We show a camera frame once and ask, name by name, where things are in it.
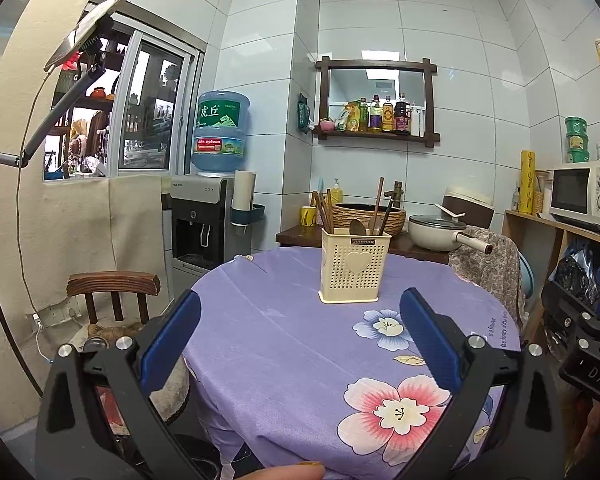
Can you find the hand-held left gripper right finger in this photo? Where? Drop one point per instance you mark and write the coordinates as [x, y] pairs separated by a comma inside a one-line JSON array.
[[432, 340]]

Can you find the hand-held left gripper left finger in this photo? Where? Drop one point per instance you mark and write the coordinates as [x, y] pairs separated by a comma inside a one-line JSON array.
[[167, 345]]

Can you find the cream perforated utensil holder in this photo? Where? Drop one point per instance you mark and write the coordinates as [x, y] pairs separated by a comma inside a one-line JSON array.
[[355, 280]]

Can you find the brown wooden spoon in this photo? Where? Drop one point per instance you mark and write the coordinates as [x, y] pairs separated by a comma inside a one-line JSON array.
[[357, 227]]

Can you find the person's left hand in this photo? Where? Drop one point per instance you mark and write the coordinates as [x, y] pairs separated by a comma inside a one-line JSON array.
[[290, 472]]

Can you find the black plastic bag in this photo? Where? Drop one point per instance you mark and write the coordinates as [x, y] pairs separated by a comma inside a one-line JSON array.
[[572, 270]]

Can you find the cat print seat cushion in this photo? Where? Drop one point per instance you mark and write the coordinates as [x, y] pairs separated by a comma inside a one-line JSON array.
[[175, 401]]

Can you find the blue plastic basin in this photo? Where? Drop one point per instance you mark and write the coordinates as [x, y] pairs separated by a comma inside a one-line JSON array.
[[526, 277]]

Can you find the dark wooden chair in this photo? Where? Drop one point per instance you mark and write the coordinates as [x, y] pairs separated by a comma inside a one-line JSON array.
[[112, 285]]

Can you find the floral chair cover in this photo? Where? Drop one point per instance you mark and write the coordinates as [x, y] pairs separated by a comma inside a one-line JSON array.
[[490, 265]]

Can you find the white microwave oven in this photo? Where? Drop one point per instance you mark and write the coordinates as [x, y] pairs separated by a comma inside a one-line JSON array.
[[580, 192]]

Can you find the white pot with glass lid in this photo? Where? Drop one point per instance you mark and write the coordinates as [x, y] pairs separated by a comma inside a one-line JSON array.
[[432, 235]]

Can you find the light wooden shelf unit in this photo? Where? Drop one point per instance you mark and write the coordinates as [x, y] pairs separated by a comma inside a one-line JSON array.
[[530, 217]]

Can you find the white power strip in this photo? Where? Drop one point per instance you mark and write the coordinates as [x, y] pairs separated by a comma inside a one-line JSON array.
[[55, 315]]

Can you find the glass jar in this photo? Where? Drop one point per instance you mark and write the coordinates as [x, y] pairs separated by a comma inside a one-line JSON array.
[[541, 192]]

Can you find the purple floral tablecloth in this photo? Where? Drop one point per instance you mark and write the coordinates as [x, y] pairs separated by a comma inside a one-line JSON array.
[[290, 335]]

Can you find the black water dispenser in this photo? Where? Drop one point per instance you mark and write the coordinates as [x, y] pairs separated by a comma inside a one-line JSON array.
[[195, 220]]

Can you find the yellow foil roll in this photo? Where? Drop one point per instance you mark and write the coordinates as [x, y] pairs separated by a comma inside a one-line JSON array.
[[527, 180]]

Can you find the white and brown rice cooker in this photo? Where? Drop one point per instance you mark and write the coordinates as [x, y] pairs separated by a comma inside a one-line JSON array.
[[472, 205]]

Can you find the bronze faucet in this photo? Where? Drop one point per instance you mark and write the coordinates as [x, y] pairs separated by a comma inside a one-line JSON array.
[[393, 195]]

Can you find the beige hanging cloth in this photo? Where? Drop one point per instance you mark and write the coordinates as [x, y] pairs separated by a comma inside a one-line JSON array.
[[70, 230]]

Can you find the stack of green cups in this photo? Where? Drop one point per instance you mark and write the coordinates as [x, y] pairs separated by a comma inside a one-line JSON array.
[[576, 140]]

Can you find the dark wooden counter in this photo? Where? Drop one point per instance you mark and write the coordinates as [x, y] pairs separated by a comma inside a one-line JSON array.
[[300, 238]]

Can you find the white paper cup tube holder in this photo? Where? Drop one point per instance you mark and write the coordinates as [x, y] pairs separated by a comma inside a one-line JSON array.
[[244, 195]]

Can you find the yellow mug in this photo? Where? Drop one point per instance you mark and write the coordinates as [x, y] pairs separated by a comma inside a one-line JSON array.
[[308, 217]]

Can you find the yellow soap pump bottle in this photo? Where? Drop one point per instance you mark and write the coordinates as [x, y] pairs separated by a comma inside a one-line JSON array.
[[336, 194]]

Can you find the blue water bottle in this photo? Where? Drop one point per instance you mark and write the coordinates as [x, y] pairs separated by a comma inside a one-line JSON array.
[[220, 135]]

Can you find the white plastic bottle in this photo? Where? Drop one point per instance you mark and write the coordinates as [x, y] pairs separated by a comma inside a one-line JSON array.
[[418, 121]]

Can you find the dark soy sauce bottle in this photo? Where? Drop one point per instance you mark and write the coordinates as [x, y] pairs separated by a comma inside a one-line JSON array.
[[402, 117]]

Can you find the orange label sauce bottle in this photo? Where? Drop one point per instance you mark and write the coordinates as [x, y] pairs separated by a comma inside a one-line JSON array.
[[388, 117]]

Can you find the purple label sauce bottle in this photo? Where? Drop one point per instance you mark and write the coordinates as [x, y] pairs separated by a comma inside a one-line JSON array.
[[375, 117]]

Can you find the green glass bottle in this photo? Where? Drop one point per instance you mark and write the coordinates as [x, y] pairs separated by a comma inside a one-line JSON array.
[[363, 116]]

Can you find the sliding glass window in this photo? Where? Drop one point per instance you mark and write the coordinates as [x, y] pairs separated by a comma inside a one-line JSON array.
[[150, 110]]

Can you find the yellow seasoning packet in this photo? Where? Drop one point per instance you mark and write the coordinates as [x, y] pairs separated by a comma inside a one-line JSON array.
[[351, 117]]

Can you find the pink cup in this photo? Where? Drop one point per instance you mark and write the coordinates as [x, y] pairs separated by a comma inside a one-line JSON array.
[[326, 125]]

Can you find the green hanging packet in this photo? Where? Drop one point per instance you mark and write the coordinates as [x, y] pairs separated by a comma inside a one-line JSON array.
[[304, 115]]

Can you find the phone on stand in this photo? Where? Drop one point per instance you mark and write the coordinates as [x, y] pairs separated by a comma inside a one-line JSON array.
[[87, 30]]

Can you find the wooden framed wall shelf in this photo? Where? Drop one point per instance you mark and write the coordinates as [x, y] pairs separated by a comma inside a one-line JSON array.
[[375, 136]]

